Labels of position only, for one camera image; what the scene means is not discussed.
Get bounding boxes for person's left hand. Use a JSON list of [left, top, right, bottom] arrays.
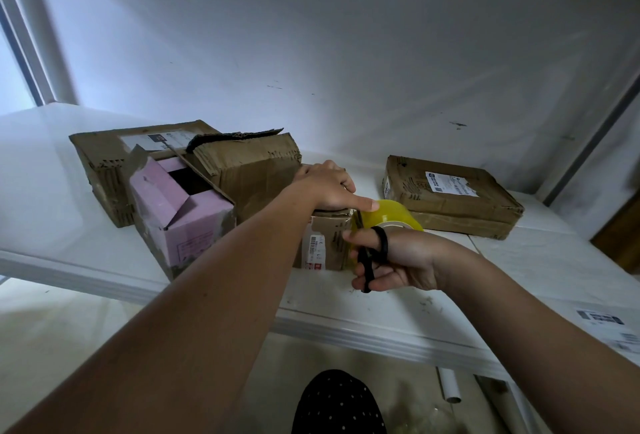
[[288, 159, 380, 216]]

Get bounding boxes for person's right hand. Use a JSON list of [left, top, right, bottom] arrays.
[[343, 225, 463, 294]]

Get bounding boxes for black handled scissors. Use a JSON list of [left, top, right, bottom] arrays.
[[358, 225, 390, 294]]

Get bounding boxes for yellow tape roll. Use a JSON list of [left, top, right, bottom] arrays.
[[358, 199, 424, 234]]

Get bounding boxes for small cardboard box red label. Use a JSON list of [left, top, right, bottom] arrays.
[[294, 208, 361, 273]]

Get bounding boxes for corrugated cardboard box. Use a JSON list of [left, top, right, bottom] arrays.
[[185, 128, 303, 223]]

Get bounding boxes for pink carton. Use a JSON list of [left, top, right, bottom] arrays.
[[120, 145, 238, 281]]

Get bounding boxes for long cardboard box white label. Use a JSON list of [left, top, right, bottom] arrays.
[[69, 119, 221, 229]]

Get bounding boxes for person's left forearm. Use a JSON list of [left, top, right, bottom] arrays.
[[5, 199, 316, 434]]

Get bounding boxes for person's right forearm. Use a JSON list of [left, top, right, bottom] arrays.
[[440, 253, 640, 434]]

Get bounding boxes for person's black trousers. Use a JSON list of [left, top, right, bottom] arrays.
[[291, 369, 388, 434]]

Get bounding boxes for white tube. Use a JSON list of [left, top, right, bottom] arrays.
[[436, 365, 464, 405]]

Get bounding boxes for wooden stool blue top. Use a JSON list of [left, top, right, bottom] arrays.
[[591, 189, 640, 275]]

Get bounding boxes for white metal shelf rack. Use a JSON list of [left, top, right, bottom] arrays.
[[0, 0, 640, 434]]

